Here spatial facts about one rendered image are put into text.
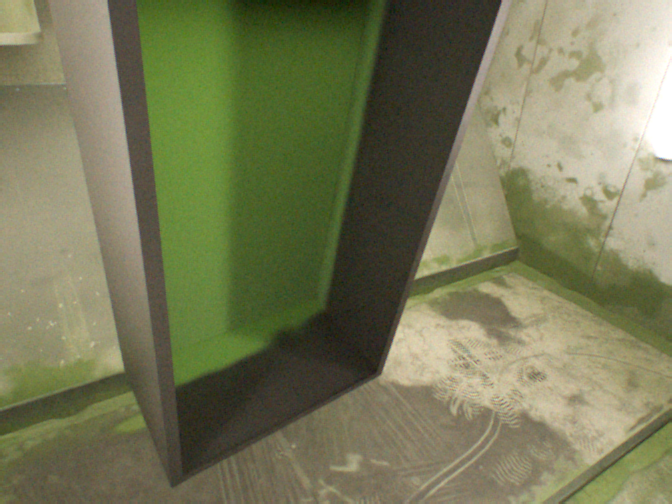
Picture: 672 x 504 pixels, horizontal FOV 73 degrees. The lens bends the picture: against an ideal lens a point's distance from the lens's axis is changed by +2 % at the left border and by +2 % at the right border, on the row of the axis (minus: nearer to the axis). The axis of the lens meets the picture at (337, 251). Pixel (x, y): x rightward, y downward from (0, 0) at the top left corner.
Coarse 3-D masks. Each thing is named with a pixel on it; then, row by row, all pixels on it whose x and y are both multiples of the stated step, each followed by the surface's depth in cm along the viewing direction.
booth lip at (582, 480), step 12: (660, 420) 172; (648, 432) 167; (624, 444) 162; (636, 444) 163; (612, 456) 157; (588, 468) 152; (600, 468) 153; (576, 480) 148; (588, 480) 149; (564, 492) 144; (576, 492) 147
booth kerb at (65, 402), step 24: (480, 264) 258; (504, 264) 271; (432, 288) 244; (96, 384) 164; (120, 384) 169; (0, 408) 150; (24, 408) 154; (48, 408) 158; (72, 408) 163; (0, 432) 153
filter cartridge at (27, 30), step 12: (0, 0) 127; (12, 0) 130; (24, 0) 134; (0, 12) 128; (12, 12) 130; (24, 12) 134; (0, 24) 129; (12, 24) 131; (24, 24) 134; (36, 24) 140; (0, 36) 129; (12, 36) 131; (24, 36) 134; (36, 36) 139
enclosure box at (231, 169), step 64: (64, 0) 56; (128, 0) 42; (192, 0) 77; (256, 0) 83; (320, 0) 90; (384, 0) 93; (448, 0) 81; (64, 64) 69; (128, 64) 45; (192, 64) 83; (256, 64) 90; (320, 64) 99; (384, 64) 97; (448, 64) 84; (128, 128) 48; (192, 128) 90; (256, 128) 98; (320, 128) 109; (384, 128) 102; (448, 128) 87; (128, 192) 55; (192, 192) 98; (256, 192) 108; (320, 192) 121; (384, 192) 107; (128, 256) 67; (192, 256) 108; (256, 256) 121; (320, 256) 138; (384, 256) 114; (128, 320) 85; (192, 320) 121; (256, 320) 137; (320, 320) 142; (384, 320) 121; (192, 384) 117; (256, 384) 120; (320, 384) 123; (192, 448) 103
